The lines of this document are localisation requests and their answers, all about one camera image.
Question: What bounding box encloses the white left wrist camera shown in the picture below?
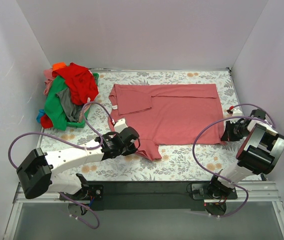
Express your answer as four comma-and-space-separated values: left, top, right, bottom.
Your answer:
113, 118, 128, 133

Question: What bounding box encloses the blue cloth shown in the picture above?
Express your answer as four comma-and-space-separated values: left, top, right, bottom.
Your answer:
36, 109, 45, 124

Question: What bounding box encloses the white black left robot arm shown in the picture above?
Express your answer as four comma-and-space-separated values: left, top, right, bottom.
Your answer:
16, 126, 140, 200

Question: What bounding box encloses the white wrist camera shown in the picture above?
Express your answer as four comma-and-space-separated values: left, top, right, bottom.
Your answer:
227, 106, 243, 124
113, 118, 128, 133

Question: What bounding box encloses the pink t shirt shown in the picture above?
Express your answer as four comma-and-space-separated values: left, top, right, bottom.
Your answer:
109, 84, 224, 161

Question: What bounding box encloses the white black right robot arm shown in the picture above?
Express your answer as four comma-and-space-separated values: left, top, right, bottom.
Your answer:
207, 109, 284, 199

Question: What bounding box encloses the grey t shirt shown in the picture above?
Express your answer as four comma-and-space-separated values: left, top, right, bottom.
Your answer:
55, 88, 83, 123

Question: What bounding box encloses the floral patterned table mat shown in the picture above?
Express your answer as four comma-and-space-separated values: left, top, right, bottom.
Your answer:
38, 70, 241, 181

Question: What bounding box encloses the light pink cloth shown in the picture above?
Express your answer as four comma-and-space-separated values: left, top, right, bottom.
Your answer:
43, 68, 55, 96

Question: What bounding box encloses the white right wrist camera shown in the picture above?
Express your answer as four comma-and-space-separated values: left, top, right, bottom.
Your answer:
227, 106, 243, 124

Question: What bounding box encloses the orange cloth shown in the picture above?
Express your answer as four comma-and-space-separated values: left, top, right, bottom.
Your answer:
52, 62, 67, 71

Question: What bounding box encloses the aluminium front frame rail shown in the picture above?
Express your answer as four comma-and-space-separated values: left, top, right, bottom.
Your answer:
4, 181, 284, 240

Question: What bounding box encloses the green t shirt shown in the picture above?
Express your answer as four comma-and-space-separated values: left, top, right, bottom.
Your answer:
43, 72, 100, 131

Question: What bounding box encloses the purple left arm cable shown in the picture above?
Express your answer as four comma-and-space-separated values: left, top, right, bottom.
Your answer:
8, 101, 115, 230

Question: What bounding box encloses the red t shirt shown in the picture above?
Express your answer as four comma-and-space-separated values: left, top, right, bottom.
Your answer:
36, 62, 99, 131

